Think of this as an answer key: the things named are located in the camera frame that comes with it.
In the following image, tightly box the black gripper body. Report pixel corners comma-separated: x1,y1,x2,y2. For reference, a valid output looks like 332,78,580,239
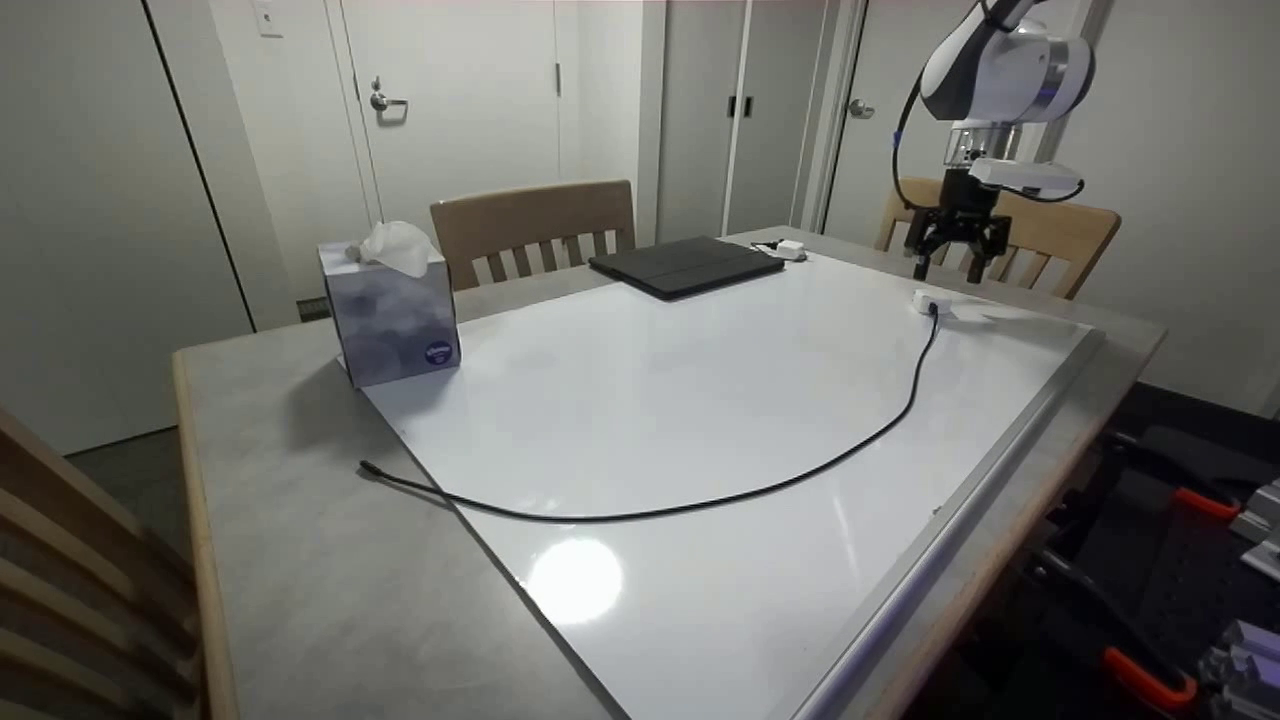
914,169,1011,251

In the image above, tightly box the black cable with white plug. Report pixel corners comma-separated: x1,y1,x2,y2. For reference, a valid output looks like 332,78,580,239
356,292,1034,528

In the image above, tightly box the light wooden slat-back chair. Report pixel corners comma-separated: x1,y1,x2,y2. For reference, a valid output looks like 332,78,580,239
0,407,208,720
428,178,638,295
872,178,1125,306

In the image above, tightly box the black closed laptop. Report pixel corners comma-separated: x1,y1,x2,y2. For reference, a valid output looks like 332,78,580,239
586,234,789,306

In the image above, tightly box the white whiteboard sheet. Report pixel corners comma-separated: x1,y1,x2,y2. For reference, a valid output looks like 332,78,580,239
356,246,1112,720

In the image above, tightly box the purple grey tissue box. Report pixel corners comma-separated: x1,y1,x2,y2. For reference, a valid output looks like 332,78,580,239
316,217,465,394

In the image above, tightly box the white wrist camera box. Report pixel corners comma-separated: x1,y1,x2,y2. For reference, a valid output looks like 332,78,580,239
965,155,1089,208

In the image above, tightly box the black robot cable blue tape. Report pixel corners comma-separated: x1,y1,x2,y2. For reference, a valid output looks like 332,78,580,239
889,71,941,217

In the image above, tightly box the red handled clamp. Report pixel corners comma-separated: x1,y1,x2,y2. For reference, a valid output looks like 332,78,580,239
1112,465,1249,528

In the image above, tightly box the black clamp with orange handle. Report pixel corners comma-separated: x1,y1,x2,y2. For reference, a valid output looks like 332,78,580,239
1034,541,1202,720

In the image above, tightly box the aluminium profile rail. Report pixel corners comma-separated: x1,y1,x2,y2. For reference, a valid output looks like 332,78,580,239
1191,612,1280,714

